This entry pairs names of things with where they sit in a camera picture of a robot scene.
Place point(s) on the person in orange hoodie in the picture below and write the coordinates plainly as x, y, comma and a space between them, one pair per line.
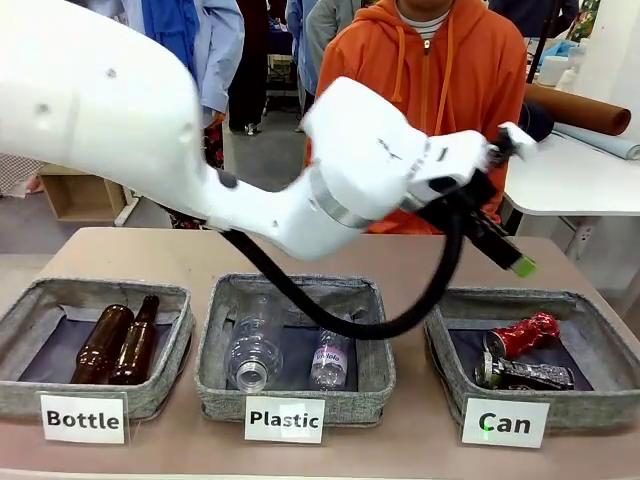
450, 75

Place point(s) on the person in dark clothes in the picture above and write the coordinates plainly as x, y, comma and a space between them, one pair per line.
250, 60

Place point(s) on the white Plastic label sign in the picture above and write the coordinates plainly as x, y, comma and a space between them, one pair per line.
284, 419

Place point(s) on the white round jar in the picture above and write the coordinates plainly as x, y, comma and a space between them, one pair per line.
554, 72

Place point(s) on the dark navy cap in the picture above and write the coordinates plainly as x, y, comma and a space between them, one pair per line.
541, 122

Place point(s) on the person in grey jacket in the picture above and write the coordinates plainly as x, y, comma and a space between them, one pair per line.
325, 30

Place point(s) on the white side table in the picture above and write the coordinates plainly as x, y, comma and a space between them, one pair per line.
575, 175

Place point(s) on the large clear plastic bottle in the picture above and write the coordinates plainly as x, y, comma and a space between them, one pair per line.
252, 350

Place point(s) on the small white bottle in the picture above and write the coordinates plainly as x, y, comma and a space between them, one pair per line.
569, 79

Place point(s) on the white Can label sign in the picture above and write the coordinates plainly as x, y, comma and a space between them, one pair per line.
505, 422

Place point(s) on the white Bottle label sign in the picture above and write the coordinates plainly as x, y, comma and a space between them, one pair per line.
82, 419

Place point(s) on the person in blue shirt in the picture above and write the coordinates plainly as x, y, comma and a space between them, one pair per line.
222, 50

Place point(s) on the brown paper roll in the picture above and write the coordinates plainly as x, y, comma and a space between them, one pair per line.
580, 107

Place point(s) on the grey fabric basket Can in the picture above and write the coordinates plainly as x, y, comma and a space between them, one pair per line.
590, 405

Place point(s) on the light wooden box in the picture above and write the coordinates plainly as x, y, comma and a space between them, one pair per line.
80, 197

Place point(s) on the grey fabric basket Plastic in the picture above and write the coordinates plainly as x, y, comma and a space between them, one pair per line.
220, 395

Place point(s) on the light blue rolled sheet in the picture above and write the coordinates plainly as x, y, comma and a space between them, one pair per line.
600, 142

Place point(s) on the blue scarf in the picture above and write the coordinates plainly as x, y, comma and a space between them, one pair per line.
172, 20

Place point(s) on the small purple-label plastic bottle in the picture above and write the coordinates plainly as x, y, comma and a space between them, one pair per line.
330, 360

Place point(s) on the brown glass bottle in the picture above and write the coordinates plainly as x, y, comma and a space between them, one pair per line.
136, 345
102, 345

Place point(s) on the grey fabric basket Bottle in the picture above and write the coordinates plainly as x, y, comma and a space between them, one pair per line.
95, 400

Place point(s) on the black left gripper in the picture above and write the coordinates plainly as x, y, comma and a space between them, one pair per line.
482, 192

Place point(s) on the black slanted pole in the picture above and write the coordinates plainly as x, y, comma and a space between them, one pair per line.
540, 45

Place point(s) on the crushed red can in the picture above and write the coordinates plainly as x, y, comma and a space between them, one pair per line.
525, 332

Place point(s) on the blue crumpled cloth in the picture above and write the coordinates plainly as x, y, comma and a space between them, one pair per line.
562, 49

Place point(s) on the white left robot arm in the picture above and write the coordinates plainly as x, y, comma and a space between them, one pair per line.
100, 100

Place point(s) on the black Pepsi can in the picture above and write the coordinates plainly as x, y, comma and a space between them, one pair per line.
530, 375

